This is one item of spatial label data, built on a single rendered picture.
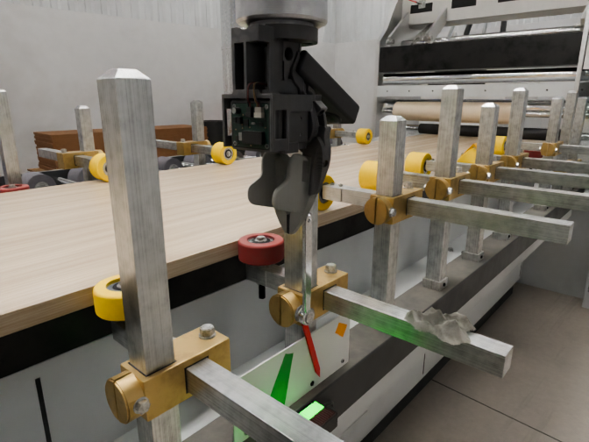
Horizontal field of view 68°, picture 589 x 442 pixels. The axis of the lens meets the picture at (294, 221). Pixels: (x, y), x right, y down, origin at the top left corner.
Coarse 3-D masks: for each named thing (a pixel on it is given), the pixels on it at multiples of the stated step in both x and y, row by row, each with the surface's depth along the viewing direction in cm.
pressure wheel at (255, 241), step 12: (240, 240) 75; (252, 240) 76; (264, 240) 75; (276, 240) 75; (240, 252) 74; (252, 252) 73; (264, 252) 72; (276, 252) 74; (252, 264) 73; (264, 264) 73; (264, 288) 78
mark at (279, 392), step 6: (288, 354) 63; (288, 360) 63; (282, 366) 62; (288, 366) 63; (282, 372) 62; (288, 372) 64; (276, 378) 62; (282, 378) 63; (288, 378) 64; (276, 384) 62; (282, 384) 63; (276, 390) 62; (282, 390) 63; (276, 396) 62; (282, 396) 64; (282, 402) 64
